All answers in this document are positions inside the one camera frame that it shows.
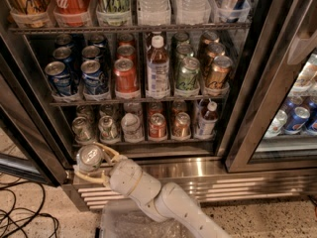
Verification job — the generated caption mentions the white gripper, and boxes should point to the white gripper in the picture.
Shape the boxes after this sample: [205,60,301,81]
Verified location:
[73,142,143,196]

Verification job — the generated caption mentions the green 7up can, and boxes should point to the green 7up can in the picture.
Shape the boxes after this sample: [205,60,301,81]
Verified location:
[76,145,103,174]
[76,105,95,123]
[98,115,119,141]
[72,116,95,144]

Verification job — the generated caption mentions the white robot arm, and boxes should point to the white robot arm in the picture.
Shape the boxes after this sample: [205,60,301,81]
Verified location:
[74,142,231,238]

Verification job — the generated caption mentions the green 7up can left front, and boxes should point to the green 7up can left front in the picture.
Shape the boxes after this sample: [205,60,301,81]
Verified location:
[72,116,95,144]

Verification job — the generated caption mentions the clear water bottle bottom shelf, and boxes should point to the clear water bottle bottom shelf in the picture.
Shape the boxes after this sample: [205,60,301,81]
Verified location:
[121,113,145,143]

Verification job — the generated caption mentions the green 7up can left rear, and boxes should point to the green 7up can left rear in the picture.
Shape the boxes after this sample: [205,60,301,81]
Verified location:
[76,105,95,123]

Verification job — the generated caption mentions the red soda can bottom front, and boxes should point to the red soda can bottom front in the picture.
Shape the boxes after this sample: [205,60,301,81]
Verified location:
[149,113,166,139]

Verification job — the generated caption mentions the red soda can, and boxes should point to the red soda can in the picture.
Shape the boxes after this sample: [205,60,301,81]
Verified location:
[149,113,166,139]
[113,59,139,93]

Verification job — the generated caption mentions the orange soda can bottom front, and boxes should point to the orange soda can bottom front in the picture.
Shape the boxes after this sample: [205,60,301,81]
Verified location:
[172,112,190,138]

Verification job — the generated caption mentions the blue pepsi can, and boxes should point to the blue pepsi can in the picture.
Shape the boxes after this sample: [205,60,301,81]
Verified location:
[81,59,108,95]
[45,61,78,96]

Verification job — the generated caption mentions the red soda can middle front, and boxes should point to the red soda can middle front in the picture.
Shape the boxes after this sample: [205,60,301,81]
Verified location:
[113,59,139,93]

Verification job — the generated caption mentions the brown tea bottle middle shelf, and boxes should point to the brown tea bottle middle shelf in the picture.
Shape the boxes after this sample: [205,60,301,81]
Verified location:
[147,36,170,99]

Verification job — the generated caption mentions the brown tea bottle shelf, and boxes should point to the brown tea bottle shelf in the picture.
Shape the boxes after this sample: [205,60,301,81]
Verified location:
[196,101,218,137]
[147,36,170,99]

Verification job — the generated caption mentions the steel fridge base grille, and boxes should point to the steel fridge base grille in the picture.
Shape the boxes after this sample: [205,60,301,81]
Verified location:
[63,158,317,211]

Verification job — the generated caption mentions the blue pepsi can front left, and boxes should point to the blue pepsi can front left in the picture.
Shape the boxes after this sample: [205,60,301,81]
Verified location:
[45,61,78,96]

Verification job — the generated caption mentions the brown tea bottle bottom shelf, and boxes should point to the brown tea bottle bottom shelf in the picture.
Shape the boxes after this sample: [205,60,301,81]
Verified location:
[196,101,218,137]

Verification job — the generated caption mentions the green lacroix can middle front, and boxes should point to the green lacroix can middle front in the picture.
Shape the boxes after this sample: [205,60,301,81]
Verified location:
[175,57,200,91]

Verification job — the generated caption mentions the gold lacroix can middle front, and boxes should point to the gold lacroix can middle front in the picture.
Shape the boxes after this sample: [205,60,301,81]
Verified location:
[205,56,233,89]

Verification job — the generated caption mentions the red coca-cola can top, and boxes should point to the red coca-cola can top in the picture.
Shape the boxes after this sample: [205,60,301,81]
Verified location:
[55,0,90,27]

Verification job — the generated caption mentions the yellow lacroix can top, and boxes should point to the yellow lacroix can top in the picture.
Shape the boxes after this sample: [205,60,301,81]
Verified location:
[8,0,52,28]

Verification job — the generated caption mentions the blue pepsi can right fridge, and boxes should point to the blue pepsi can right fridge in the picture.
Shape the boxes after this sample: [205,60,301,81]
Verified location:
[284,106,310,134]

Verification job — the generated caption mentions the clear plastic bin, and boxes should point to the clear plastic bin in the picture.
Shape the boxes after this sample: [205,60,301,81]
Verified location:
[99,195,208,238]

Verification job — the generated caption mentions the black floor cables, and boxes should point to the black floor cables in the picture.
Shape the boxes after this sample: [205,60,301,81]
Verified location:
[0,172,60,238]

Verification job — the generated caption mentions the steel fridge door frame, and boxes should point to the steel fridge door frame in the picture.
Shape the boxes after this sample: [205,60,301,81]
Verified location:
[217,0,317,174]

